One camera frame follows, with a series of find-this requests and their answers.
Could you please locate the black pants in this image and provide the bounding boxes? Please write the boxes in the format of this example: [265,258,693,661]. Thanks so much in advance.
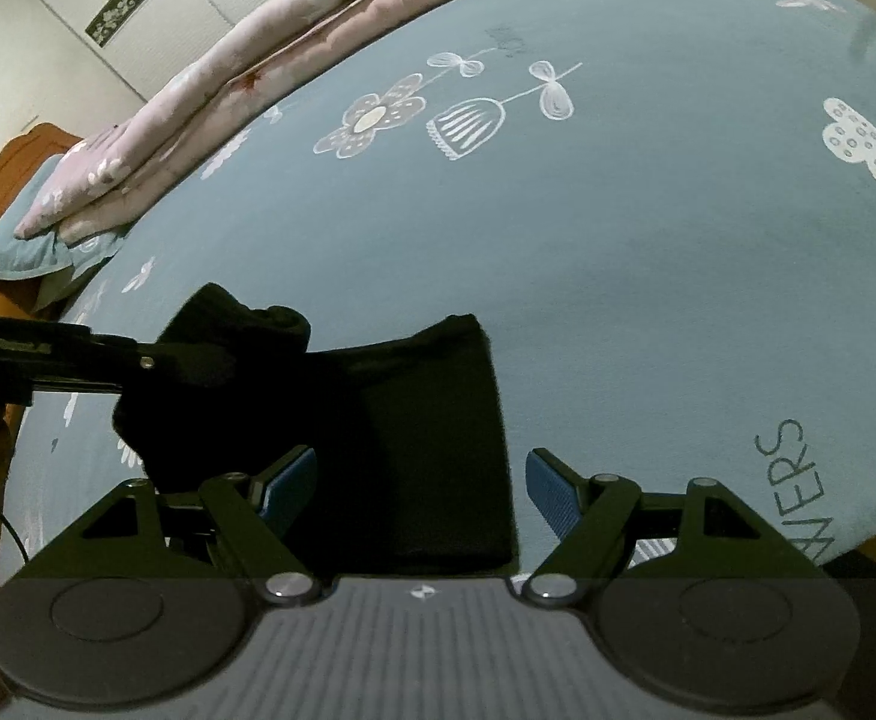
[112,283,521,578]

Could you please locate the pink floral quilt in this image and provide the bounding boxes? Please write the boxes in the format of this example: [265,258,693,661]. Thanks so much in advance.
[14,0,638,247]

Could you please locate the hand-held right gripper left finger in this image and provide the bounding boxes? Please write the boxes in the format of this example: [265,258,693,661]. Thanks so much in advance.
[70,446,326,605]

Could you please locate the white wardrobe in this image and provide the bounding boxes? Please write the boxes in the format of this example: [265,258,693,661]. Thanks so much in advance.
[0,0,368,104]

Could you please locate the wooden headboard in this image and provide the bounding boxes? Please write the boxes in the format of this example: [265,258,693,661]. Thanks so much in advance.
[0,122,88,316]

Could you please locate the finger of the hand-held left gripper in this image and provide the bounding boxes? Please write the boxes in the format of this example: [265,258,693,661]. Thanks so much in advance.
[119,341,238,393]

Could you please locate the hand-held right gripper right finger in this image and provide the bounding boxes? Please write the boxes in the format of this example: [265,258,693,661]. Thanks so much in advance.
[520,448,784,605]

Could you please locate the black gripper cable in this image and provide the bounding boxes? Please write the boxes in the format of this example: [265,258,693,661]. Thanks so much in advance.
[0,511,32,565]

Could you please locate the blue pillow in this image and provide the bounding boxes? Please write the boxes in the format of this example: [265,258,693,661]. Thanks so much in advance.
[0,154,133,282]

